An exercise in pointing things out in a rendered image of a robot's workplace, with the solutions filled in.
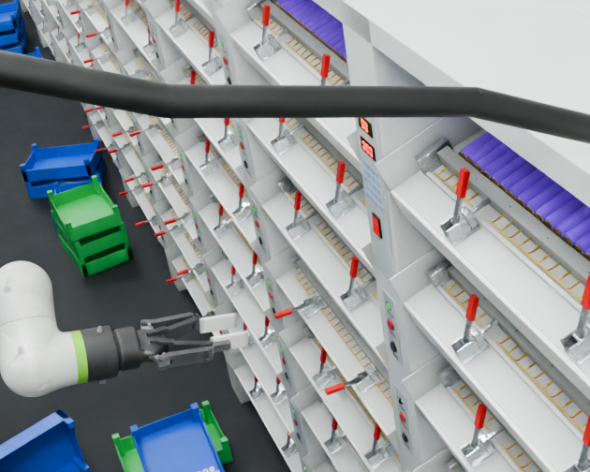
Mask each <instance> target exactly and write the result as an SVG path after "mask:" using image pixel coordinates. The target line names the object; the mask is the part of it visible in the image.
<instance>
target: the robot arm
mask: <svg viewBox="0 0 590 472"><path fill-rule="evenodd" d="M185 319H186V320H185ZM236 327H237V314H236V313H230V314H225V315H219V316H213V317H203V318H199V314H198V313H195V316H193V313H184V314H180V315H175V316H170V317H162V318H157V319H143V320H141V321H140V330H139V331H136V329H135V328H134V327H126V328H121V329H115V330H114V331H112V328H111V327H110V326H109V325H108V326H102V327H101V326H98V327H96V328H91V329H85V330H79V331H73V332H60V331H59V330H58V328H57V324H56V319H55V313H54V304H53V294H52V282H51V279H50V277H49V276H48V275H47V274H46V272H45V271H44V270H43V269H41V268H40V267H39V266H37V265H36V264H34V263H32V262H28V261H14V262H10V263H9V264H6V265H5V266H3V267H2V268H0V373H1V377H2V378H3V380H4V382H5V384H6V385H7V386H8V387H9V388H10V389H11V390H12V391H14V392H15V393H17V394H19V395H21V396H24V397H39V396H42V395H45V394H47V393H50V392H52V391H56V390H59V389H62V388H64V387H68V386H72V385H77V384H82V383H88V382H93V381H99V380H100V384H105V383H106V381H105V380H106V379H110V378H114V377H117V376H118V374H119V370H120V371H122V372H123V371H128V370H133V369H138V368H140V366H141V364H142V363H143V362H145V361H149V362H156V363H157V364H158V370H160V371H163V370H166V369H169V368H171V367H175V366H182V365H188V364H195V363H202V362H208V361H212V360H213V357H214V353H215V352H219V351H225V350H230V349H233V348H239V347H248V331H245V332H235V333H230V334H224V335H218V336H213V337H211V338H210V341H175V339H177V338H180V337H183V336H185V335H188V334H190V333H193V332H197V331H199V332H200V333H206V332H216V331H222V330H227V329H233V328H236ZM169 351H170V352H169Z"/></svg>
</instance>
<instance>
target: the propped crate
mask: <svg viewBox="0 0 590 472"><path fill-rule="evenodd" d="M190 407H191V408H190V409H188V410H186V411H183V412H180V413H178V414H175V415H172V416H170V417H167V418H165V419H162V420H158V421H155V422H153V423H150V424H147V425H144V426H142V427H140V428H138V426H137V424H135V425H132V426H130V431H131V434H132V438H133V441H134V444H135V446H136V449H137V452H138V455H139V457H140V461H141V463H142V466H143V469H144V472H198V471H201V472H202V470H203V469H205V468H206V469H208V470H209V467H210V466H214V467H215V470H219V471H220V472H225V470H224V468H223V466H222V464H221V462H220V459H219V457H218V455H217V452H216V450H215V447H214V444H213V441H212V439H211V437H210V435H209V433H208V430H207V428H206V425H205V423H204V420H203V418H202V416H201V414H200V412H199V406H198V404H197V403H194V404H191V405H190Z"/></svg>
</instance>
